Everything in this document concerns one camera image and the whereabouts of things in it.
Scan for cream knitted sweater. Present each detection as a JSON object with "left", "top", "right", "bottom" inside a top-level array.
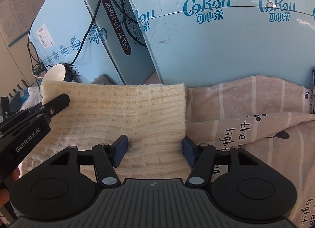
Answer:
[{"left": 21, "top": 81, "right": 191, "bottom": 180}]

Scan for person's left hand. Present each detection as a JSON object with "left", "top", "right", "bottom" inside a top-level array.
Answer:
[{"left": 0, "top": 167, "right": 20, "bottom": 207}]

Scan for white crumpled plastic bag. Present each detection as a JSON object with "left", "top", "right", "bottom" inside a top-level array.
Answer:
[{"left": 20, "top": 86, "right": 43, "bottom": 111}]

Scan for pink striped bed sheet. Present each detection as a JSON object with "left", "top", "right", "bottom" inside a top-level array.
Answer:
[{"left": 186, "top": 75, "right": 314, "bottom": 227}]

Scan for white striped ceramic bowl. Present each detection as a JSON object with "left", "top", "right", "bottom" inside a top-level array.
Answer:
[{"left": 42, "top": 64, "right": 66, "bottom": 83}]

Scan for large light blue carton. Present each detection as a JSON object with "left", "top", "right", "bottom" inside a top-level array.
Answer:
[{"left": 129, "top": 0, "right": 314, "bottom": 88}]

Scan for wall notice board poster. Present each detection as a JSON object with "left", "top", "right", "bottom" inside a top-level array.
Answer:
[{"left": 1, "top": 0, "right": 45, "bottom": 48}]

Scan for black power cable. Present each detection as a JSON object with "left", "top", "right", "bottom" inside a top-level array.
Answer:
[{"left": 27, "top": 0, "right": 146, "bottom": 79}]

